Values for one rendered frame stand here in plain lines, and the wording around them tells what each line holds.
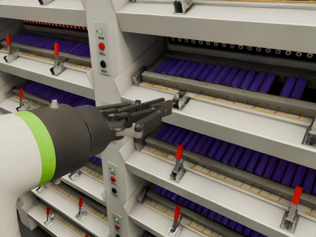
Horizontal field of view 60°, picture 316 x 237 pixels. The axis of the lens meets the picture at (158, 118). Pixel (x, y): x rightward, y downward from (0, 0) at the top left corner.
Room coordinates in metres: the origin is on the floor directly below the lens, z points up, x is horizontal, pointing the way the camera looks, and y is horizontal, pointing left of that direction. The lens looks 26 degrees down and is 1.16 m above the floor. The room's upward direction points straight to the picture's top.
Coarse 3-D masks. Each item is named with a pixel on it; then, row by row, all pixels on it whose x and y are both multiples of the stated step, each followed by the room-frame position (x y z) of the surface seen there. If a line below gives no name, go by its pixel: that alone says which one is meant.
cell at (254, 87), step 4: (260, 72) 0.59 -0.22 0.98; (256, 76) 0.58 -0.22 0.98; (260, 76) 0.58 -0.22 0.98; (264, 76) 0.58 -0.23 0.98; (256, 80) 0.56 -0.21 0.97; (260, 80) 0.57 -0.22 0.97; (252, 84) 0.56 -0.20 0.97; (256, 84) 0.55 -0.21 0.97; (260, 84) 0.56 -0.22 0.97; (252, 88) 0.54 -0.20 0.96; (256, 88) 0.54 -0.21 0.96
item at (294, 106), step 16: (144, 80) 0.67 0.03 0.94; (160, 80) 0.64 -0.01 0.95; (176, 80) 0.62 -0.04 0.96; (192, 80) 0.60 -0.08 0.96; (224, 96) 0.55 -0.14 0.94; (240, 96) 0.53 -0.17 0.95; (256, 96) 0.51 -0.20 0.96; (272, 96) 0.50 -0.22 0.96; (288, 112) 0.47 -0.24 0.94; (304, 112) 0.46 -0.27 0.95
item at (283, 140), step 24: (192, 48) 0.71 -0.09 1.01; (120, 96) 0.64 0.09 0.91; (144, 96) 0.62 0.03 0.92; (168, 96) 0.60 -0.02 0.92; (168, 120) 0.57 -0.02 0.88; (192, 120) 0.53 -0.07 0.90; (216, 120) 0.50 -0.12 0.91; (240, 120) 0.49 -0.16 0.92; (264, 120) 0.47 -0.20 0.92; (240, 144) 0.47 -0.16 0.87; (264, 144) 0.44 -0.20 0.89; (288, 144) 0.41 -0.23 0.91
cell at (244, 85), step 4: (252, 72) 0.59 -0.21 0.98; (248, 76) 0.58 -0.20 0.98; (252, 76) 0.58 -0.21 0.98; (244, 80) 0.57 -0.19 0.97; (248, 80) 0.57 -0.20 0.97; (252, 80) 0.58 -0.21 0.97; (244, 84) 0.56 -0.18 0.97; (248, 84) 0.56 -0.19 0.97; (244, 88) 0.55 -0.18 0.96; (248, 88) 0.56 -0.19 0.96
